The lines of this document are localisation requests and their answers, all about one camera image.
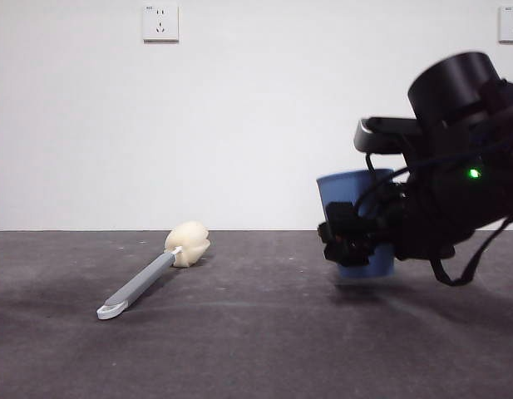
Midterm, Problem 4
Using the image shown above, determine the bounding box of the blue ribbed plastic cup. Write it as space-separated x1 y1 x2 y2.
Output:
316 168 397 279

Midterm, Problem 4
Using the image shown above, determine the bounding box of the cup brush with sponge head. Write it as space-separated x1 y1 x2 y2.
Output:
96 220 211 321

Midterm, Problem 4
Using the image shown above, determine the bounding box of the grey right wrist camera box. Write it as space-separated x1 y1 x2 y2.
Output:
353 116 423 155

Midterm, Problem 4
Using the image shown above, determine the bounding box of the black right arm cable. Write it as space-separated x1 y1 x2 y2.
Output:
429 215 513 288

